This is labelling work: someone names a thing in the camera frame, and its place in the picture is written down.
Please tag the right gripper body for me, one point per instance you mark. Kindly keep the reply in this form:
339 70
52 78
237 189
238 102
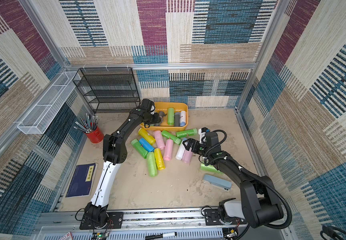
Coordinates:
195 146

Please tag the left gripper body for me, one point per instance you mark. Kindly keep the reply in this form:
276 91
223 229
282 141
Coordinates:
154 119

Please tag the pink roll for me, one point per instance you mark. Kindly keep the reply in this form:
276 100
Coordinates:
168 150
159 139
187 157

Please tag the plain light green roll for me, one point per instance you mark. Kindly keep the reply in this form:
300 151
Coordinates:
171 116

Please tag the grey trash bag roll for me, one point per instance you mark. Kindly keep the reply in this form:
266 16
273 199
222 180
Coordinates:
177 117

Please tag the fat green roll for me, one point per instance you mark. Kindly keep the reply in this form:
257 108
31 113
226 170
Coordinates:
209 168

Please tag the white roll red label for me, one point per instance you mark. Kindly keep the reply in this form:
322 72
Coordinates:
183 118

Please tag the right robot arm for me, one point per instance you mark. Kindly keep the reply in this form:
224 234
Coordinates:
261 203

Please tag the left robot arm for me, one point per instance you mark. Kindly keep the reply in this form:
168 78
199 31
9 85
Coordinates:
114 154

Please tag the white roll with blue band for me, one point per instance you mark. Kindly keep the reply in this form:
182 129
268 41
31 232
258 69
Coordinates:
180 151

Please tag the short green roll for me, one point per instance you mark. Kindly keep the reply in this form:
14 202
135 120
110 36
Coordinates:
170 136

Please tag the green roll with red label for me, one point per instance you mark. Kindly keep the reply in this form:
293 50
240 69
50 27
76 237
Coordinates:
187 133

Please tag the yellow roll near box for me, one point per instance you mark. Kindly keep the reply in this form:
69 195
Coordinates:
149 138

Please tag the yellow plastic storage box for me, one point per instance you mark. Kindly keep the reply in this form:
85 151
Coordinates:
163 107

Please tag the blue trash bag roll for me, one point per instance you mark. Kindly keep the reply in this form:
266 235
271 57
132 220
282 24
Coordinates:
146 145

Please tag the green roll with label left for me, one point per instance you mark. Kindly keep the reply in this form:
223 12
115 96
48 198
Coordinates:
139 148

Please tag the lower yellow roll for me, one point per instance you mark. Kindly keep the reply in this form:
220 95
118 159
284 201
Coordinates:
159 159

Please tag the lower light green roll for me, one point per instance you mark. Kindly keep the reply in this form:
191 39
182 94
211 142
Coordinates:
151 164

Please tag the grey blue stapler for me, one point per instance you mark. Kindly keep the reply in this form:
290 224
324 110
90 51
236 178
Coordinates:
217 182

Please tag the black mesh shelf rack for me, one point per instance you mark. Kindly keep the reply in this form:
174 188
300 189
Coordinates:
108 90

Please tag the red pen cup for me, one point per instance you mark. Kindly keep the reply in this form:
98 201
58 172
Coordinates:
95 136

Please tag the black marker pen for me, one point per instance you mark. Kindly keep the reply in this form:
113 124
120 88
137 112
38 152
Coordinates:
161 236

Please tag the dark blue booklet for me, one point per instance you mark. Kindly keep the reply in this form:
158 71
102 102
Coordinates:
81 181

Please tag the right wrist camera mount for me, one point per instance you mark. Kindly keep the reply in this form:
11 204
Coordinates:
207 137

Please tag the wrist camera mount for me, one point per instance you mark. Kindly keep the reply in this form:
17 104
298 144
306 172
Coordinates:
147 105
207 137

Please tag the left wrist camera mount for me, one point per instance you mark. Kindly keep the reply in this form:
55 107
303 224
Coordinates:
147 105

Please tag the white wire wall basket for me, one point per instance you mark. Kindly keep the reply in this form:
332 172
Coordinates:
41 115

